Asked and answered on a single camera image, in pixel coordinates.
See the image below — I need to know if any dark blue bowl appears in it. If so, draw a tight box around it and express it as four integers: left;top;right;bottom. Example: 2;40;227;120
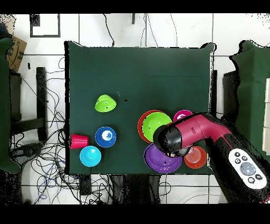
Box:
94;126;117;148

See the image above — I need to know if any wide orange bowl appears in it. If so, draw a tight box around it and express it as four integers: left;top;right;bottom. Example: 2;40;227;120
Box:
137;109;167;144

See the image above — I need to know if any small green bowl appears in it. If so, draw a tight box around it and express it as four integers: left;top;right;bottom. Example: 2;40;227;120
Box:
94;94;117;113

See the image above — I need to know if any purple bowl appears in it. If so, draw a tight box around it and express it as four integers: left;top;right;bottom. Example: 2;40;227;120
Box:
143;143;183;174

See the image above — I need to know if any tangle of black cables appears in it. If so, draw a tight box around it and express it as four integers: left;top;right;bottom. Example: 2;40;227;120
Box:
9;57;119;204

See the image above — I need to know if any black cable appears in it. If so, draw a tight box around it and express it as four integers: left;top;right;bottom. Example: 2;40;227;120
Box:
102;14;115;47

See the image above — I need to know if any black square frame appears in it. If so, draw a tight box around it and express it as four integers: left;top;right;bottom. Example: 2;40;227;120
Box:
30;14;61;38

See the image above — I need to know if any magenta bowl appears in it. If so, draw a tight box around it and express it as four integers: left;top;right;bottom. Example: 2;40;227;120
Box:
173;109;194;122

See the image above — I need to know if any dark green tablecloth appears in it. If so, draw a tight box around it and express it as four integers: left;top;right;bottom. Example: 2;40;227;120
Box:
64;40;216;176

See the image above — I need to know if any cardboard box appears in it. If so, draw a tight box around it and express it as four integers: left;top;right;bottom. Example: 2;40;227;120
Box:
6;35;27;72

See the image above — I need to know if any black box on floor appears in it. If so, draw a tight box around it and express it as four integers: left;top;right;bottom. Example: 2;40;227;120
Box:
79;174;92;196

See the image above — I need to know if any light blue bowl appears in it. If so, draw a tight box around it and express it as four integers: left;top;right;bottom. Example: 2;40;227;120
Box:
79;145;102;168

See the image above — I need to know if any large green bowl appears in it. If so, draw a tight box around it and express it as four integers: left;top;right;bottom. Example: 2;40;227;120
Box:
142;111;173;143

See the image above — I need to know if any red cup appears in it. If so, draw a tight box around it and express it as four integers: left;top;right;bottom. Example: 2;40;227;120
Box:
70;134;90;150

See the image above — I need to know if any deep orange bowl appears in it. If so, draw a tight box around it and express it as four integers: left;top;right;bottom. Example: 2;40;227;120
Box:
184;146;208;170

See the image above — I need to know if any grey machine base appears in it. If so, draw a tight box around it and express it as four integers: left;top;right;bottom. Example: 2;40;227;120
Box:
10;143;44;163

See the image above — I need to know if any black metal stand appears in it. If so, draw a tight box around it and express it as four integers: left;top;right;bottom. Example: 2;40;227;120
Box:
209;69;240;127
9;67;48;142

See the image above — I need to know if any green cloth side table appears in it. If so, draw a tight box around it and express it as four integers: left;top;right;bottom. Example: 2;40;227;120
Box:
0;37;21;174
228;40;270;163

